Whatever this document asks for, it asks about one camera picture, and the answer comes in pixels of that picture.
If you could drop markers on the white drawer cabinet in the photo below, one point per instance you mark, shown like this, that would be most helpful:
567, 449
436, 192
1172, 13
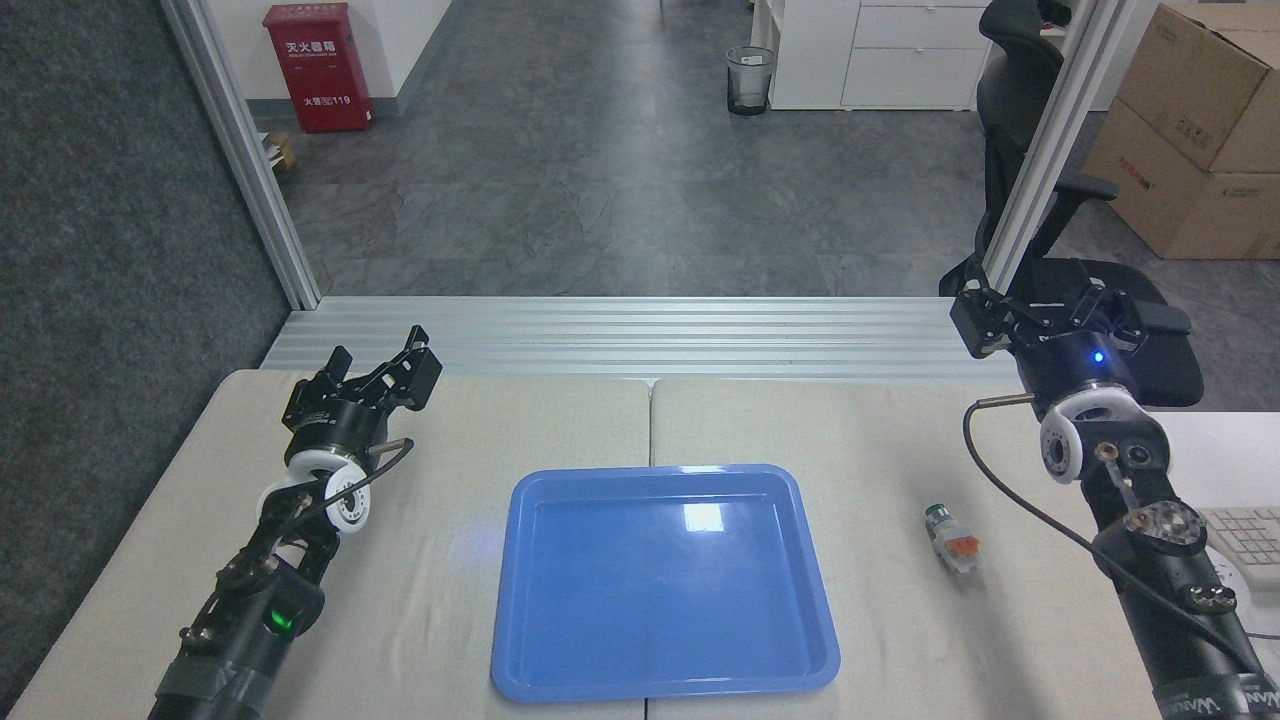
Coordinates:
880, 55

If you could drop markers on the white orange switch part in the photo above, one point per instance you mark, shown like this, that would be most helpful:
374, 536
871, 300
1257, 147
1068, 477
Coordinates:
955, 545

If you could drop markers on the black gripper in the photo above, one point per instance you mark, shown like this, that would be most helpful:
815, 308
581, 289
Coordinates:
1075, 365
340, 428

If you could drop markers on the black office chair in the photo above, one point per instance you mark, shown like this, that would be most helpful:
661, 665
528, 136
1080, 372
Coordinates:
1010, 110

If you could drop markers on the grey mesh waste bin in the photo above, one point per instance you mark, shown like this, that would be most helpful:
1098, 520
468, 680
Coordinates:
750, 82

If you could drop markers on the white computer keyboard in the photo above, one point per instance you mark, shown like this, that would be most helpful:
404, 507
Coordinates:
1245, 535

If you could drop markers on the small brown cardboard box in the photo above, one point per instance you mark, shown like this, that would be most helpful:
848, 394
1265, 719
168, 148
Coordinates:
1205, 85

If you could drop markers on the large brown cardboard box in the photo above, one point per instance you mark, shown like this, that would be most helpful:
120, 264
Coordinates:
1170, 195

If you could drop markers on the silver aluminium post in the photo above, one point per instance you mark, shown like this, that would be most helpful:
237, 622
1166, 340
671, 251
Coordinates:
1060, 130
245, 160

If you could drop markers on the small open cardboard carton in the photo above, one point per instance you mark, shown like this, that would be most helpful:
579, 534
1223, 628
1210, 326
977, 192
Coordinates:
278, 150

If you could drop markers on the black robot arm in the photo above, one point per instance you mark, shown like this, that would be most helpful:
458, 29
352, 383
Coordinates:
1160, 580
250, 610

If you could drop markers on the white side desk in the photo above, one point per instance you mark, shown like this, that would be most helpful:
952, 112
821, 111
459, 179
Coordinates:
1215, 460

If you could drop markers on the blue plastic tray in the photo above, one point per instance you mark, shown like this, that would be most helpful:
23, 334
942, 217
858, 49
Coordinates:
650, 600

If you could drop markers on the red fire extinguisher box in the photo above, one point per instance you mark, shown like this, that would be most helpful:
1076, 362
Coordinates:
318, 70

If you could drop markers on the silver aluminium frame rail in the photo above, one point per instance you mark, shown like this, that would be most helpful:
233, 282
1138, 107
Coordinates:
640, 340

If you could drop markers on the white power strip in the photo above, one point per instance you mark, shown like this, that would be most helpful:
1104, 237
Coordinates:
1232, 578

